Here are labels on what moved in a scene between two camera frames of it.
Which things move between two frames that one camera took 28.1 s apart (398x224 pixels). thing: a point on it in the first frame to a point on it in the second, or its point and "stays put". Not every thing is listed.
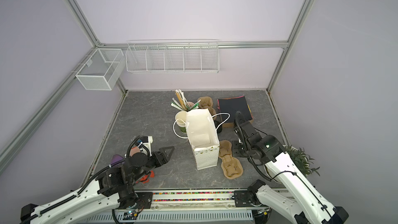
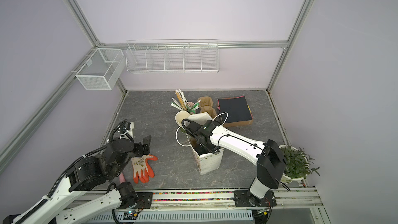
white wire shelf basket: x=173 y=56 stays put
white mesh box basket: x=102 y=69 stays put
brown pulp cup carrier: x=206 y=102 stays put
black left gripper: x=164 y=155 to x=139 y=147
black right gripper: x=235 y=144 to x=214 y=151
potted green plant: x=302 y=160 stays put
